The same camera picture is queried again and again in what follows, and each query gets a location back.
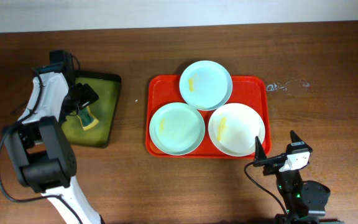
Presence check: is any white right plate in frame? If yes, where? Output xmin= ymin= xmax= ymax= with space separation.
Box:
xmin=208 ymin=103 xmax=266 ymax=157

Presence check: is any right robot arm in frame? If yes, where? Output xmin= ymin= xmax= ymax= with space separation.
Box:
xmin=252 ymin=131 xmax=331 ymax=223

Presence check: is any red plastic tray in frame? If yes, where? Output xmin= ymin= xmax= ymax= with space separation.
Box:
xmin=145 ymin=75 xmax=272 ymax=159

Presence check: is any pale blue top plate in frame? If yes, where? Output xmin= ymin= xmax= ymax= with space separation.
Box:
xmin=179 ymin=60 xmax=233 ymax=111

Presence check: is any yellow green sponge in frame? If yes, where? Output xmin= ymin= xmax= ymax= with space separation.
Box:
xmin=76 ymin=106 xmax=99 ymax=131

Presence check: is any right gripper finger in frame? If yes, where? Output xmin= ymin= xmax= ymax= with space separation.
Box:
xmin=290 ymin=130 xmax=305 ymax=145
xmin=254 ymin=136 xmax=267 ymax=162

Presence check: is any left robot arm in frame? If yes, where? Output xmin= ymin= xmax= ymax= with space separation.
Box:
xmin=0 ymin=50 xmax=103 ymax=223

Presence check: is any pale green plate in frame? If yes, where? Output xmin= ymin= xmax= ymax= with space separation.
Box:
xmin=149 ymin=102 xmax=206 ymax=156

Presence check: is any black tray with soapy water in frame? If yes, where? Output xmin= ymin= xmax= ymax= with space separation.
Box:
xmin=62 ymin=70 xmax=122 ymax=148

